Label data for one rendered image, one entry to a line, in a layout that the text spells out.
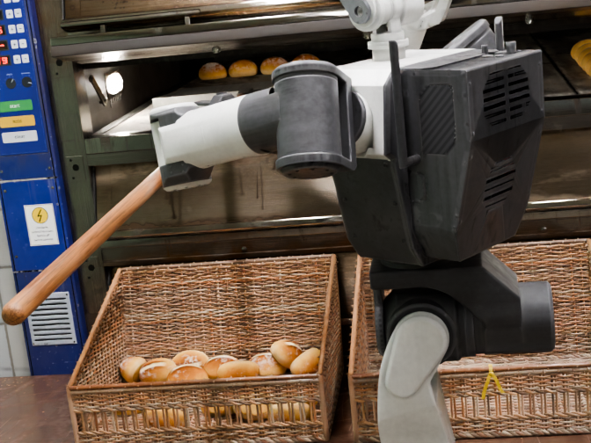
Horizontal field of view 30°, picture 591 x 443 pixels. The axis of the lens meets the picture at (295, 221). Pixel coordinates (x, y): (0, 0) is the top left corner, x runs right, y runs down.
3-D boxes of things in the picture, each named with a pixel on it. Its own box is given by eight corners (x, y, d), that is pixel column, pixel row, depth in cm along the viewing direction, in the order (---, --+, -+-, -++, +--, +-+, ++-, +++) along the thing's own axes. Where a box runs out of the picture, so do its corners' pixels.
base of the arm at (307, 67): (313, 188, 163) (374, 174, 156) (252, 177, 154) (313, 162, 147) (308, 90, 166) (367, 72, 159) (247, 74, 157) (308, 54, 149)
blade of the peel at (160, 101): (346, 91, 304) (346, 81, 303) (153, 108, 312) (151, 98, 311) (355, 74, 338) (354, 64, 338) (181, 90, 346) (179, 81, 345)
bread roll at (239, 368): (218, 373, 265) (219, 394, 262) (215, 360, 260) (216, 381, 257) (260, 369, 265) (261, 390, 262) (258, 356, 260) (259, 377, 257)
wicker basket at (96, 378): (131, 368, 283) (115, 265, 277) (349, 357, 275) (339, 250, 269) (71, 455, 237) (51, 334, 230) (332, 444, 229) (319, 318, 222)
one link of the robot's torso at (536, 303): (550, 336, 184) (544, 234, 180) (557, 365, 172) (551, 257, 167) (383, 344, 188) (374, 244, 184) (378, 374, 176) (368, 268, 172)
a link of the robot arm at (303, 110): (279, 176, 163) (354, 159, 154) (239, 167, 156) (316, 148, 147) (275, 99, 165) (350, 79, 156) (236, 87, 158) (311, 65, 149)
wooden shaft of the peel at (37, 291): (24, 327, 135) (19, 304, 134) (0, 329, 136) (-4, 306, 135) (248, 104, 299) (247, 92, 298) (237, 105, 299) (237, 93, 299)
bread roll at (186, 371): (208, 378, 268) (206, 357, 267) (208, 388, 262) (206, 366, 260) (167, 383, 267) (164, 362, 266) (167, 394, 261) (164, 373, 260)
